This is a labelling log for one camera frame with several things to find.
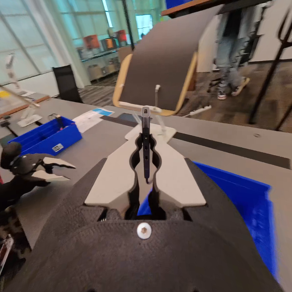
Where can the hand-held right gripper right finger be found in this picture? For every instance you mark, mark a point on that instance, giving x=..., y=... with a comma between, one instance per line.
x=180, y=182

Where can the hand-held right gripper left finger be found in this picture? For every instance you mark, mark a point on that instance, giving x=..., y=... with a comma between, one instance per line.
x=109, y=182

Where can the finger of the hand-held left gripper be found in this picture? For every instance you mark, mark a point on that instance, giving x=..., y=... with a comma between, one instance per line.
x=59, y=163
x=50, y=178

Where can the blue plastic bin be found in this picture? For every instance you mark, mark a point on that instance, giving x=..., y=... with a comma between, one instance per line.
x=41, y=141
x=246, y=200

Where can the black usb-c port adapter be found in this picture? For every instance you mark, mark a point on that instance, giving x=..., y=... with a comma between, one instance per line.
x=146, y=123

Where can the person's left forearm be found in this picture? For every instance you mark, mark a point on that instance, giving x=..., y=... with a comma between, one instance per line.
x=13, y=191

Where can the printed paper sheet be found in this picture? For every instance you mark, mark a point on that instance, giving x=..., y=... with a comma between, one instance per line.
x=91, y=118

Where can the narrow black table strip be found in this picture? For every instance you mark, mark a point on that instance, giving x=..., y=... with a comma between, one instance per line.
x=228, y=148

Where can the wide black table strip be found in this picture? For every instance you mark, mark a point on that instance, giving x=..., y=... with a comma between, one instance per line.
x=123, y=119

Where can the white power strip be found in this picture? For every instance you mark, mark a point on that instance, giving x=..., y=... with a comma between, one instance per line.
x=198, y=111

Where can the black office chair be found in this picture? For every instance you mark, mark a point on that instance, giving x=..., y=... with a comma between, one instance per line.
x=66, y=84

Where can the wooden edged display board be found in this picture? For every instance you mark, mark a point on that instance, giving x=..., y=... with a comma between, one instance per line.
x=159, y=68

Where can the orange hooded printer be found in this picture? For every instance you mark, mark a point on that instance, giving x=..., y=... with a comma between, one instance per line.
x=121, y=35
x=91, y=41

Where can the black orange lit printer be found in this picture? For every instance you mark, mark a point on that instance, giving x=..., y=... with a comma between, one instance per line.
x=109, y=43

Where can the black metal stand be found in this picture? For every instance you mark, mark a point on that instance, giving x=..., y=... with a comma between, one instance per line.
x=269, y=75

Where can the black floor lamp stand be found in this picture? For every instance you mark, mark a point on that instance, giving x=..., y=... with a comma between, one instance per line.
x=129, y=25

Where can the small blue bin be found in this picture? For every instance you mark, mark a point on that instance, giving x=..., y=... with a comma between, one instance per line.
x=178, y=3

